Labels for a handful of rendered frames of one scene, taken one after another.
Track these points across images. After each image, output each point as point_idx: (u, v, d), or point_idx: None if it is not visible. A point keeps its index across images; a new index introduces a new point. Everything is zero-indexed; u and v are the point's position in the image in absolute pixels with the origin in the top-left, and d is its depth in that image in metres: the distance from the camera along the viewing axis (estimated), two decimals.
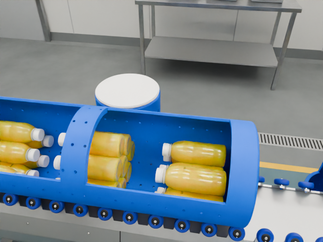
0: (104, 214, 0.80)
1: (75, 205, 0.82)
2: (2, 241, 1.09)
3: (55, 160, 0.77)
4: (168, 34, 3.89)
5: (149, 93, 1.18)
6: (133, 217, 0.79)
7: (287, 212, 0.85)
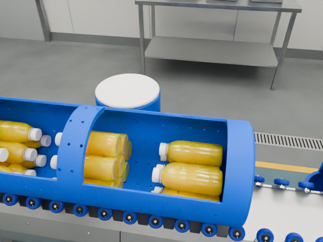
0: (104, 214, 0.80)
1: (74, 207, 0.82)
2: (2, 241, 1.09)
3: (52, 160, 0.77)
4: (168, 34, 3.89)
5: (149, 93, 1.18)
6: (132, 215, 0.80)
7: (287, 212, 0.85)
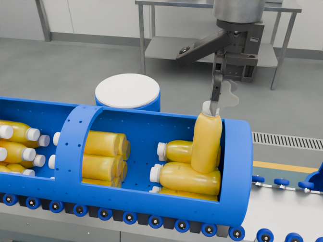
0: (104, 214, 0.80)
1: (73, 209, 0.82)
2: (2, 241, 1.09)
3: (50, 160, 0.77)
4: (168, 34, 3.89)
5: (149, 93, 1.18)
6: (132, 214, 0.80)
7: (287, 212, 0.85)
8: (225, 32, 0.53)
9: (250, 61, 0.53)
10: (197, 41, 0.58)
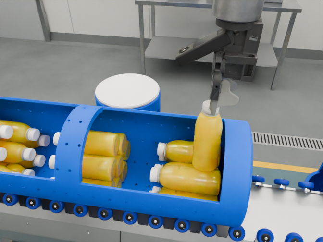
0: (104, 214, 0.80)
1: (73, 209, 0.82)
2: (2, 241, 1.09)
3: (50, 160, 0.77)
4: (168, 34, 3.89)
5: (149, 93, 1.18)
6: (132, 214, 0.80)
7: (287, 212, 0.85)
8: (224, 31, 0.53)
9: (249, 60, 0.54)
10: (197, 41, 0.58)
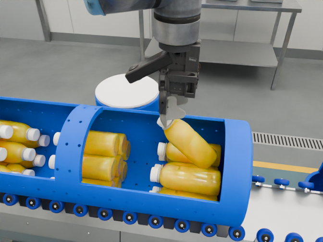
0: (104, 214, 0.80)
1: (73, 209, 0.82)
2: (2, 241, 1.09)
3: (50, 160, 0.77)
4: None
5: (149, 93, 1.18)
6: (132, 214, 0.80)
7: (287, 212, 0.85)
8: (166, 53, 0.58)
9: (190, 79, 0.58)
10: (145, 59, 0.63)
